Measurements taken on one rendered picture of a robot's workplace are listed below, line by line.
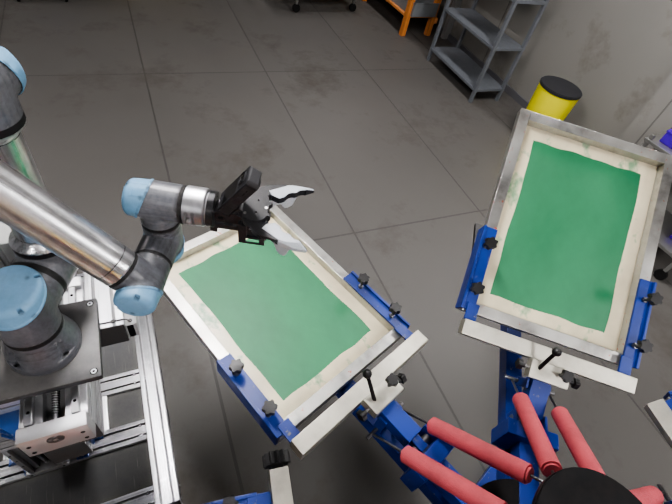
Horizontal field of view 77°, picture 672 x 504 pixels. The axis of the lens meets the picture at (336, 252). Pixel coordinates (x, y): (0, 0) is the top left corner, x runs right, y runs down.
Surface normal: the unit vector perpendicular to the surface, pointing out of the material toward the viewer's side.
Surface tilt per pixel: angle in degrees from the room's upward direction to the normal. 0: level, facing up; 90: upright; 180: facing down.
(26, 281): 7
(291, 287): 0
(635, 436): 0
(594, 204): 32
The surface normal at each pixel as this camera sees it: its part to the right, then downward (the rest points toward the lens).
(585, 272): 0.00, -0.18
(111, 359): 0.18, -0.65
